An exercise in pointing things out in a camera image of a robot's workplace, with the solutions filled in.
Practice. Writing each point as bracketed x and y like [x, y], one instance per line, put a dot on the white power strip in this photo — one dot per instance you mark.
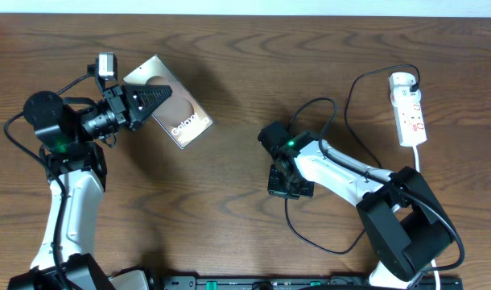
[409, 119]

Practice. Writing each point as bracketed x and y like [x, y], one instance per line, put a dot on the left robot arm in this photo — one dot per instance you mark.
[69, 128]

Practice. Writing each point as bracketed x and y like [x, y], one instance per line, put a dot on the white charger plug adapter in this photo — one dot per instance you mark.
[401, 95]

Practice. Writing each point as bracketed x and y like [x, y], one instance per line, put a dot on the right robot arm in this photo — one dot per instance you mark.
[406, 225]

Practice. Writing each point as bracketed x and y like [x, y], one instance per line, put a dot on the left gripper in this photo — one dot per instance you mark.
[122, 107]

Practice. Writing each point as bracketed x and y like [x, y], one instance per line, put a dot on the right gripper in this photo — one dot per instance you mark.
[275, 189]

